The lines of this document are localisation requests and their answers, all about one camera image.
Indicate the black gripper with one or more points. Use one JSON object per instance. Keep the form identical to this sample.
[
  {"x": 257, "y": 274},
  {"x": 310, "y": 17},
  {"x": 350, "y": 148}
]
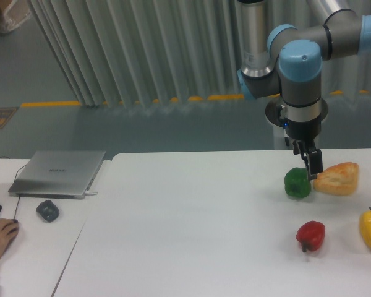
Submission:
[{"x": 303, "y": 124}]

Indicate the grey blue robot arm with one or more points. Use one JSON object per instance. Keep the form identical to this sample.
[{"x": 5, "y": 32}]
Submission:
[{"x": 286, "y": 64}]

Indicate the green bell pepper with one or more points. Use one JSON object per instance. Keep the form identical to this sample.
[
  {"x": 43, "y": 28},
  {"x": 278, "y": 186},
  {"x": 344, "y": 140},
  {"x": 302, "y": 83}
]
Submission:
[{"x": 296, "y": 183}]

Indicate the red bell pepper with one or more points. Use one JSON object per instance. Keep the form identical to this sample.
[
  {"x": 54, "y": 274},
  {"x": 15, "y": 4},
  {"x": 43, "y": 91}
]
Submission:
[{"x": 311, "y": 236}]

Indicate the triangular bread pastry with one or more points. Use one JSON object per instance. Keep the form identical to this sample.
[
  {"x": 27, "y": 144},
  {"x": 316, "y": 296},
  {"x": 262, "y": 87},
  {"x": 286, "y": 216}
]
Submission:
[{"x": 338, "y": 180}]

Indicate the grey pleated curtain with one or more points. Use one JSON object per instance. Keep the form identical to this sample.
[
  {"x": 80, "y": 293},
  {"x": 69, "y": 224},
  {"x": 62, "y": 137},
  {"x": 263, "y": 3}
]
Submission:
[{"x": 122, "y": 52}]

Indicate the silver closed laptop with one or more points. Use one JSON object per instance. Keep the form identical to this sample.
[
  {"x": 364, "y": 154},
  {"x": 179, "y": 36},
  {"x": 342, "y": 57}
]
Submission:
[{"x": 58, "y": 174}]

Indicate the black remote controller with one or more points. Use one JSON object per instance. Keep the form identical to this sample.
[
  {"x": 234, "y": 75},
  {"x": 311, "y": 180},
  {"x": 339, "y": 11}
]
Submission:
[{"x": 48, "y": 211}]

